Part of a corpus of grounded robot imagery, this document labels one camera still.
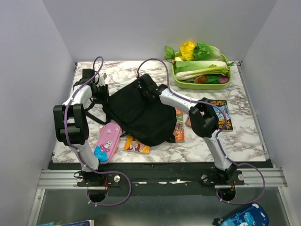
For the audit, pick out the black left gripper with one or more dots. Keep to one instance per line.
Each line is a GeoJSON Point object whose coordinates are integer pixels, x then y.
{"type": "Point", "coordinates": [106, 96]}

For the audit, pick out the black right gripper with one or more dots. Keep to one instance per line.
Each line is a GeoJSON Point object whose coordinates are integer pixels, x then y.
{"type": "Point", "coordinates": [139, 89]}

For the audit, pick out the black student backpack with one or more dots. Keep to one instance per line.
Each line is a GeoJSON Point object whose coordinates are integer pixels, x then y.
{"type": "Point", "coordinates": [151, 124]}

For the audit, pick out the brown leather wallet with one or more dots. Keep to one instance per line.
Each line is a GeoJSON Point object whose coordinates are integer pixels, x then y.
{"type": "Point", "coordinates": [188, 122]}

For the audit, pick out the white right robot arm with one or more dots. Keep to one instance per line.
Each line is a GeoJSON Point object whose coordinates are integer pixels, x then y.
{"type": "Point", "coordinates": [203, 119]}

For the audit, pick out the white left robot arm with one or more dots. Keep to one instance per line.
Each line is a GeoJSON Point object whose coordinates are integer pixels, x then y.
{"type": "Point", "coordinates": [71, 126]}

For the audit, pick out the green plastic vegetable tray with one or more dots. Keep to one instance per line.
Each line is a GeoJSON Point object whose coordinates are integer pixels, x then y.
{"type": "Point", "coordinates": [212, 80]}

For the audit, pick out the white-stemmed cabbage stalk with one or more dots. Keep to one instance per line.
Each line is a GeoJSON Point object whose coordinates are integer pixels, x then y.
{"type": "Point", "coordinates": [196, 73]}

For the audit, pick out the green leafy sprig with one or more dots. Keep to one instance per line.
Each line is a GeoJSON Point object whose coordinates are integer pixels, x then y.
{"type": "Point", "coordinates": [169, 53]}

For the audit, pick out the pink cartoon pencil case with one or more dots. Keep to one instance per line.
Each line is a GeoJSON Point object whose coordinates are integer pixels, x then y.
{"type": "Point", "coordinates": [108, 142]}

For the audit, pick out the orange treehouse book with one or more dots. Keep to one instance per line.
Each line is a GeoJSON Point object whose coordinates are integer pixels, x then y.
{"type": "Point", "coordinates": [179, 128]}

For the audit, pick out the Roald Dahl Charlie book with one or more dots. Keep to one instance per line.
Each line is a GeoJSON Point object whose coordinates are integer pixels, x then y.
{"type": "Point", "coordinates": [134, 145]}

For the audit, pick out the yellow fabric flower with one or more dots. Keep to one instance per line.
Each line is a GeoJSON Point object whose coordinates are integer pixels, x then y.
{"type": "Point", "coordinates": [187, 50]}

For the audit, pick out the green lettuce leaf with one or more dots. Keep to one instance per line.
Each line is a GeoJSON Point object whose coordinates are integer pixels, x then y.
{"type": "Point", "coordinates": [202, 51]}

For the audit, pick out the dark blue treehouse book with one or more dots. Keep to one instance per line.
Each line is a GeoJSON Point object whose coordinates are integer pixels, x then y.
{"type": "Point", "coordinates": [223, 105]}

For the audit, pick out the purple vegetable toy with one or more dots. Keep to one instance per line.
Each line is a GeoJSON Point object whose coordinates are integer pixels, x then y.
{"type": "Point", "coordinates": [223, 79]}

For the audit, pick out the blue shark pencil case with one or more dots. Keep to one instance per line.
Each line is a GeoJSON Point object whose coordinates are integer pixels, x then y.
{"type": "Point", "coordinates": [251, 215]}

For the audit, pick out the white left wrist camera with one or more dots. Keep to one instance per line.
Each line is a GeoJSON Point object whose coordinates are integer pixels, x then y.
{"type": "Point", "coordinates": [102, 78]}

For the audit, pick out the aluminium mounting rail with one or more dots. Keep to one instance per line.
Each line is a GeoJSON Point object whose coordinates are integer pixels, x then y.
{"type": "Point", "coordinates": [64, 179]}

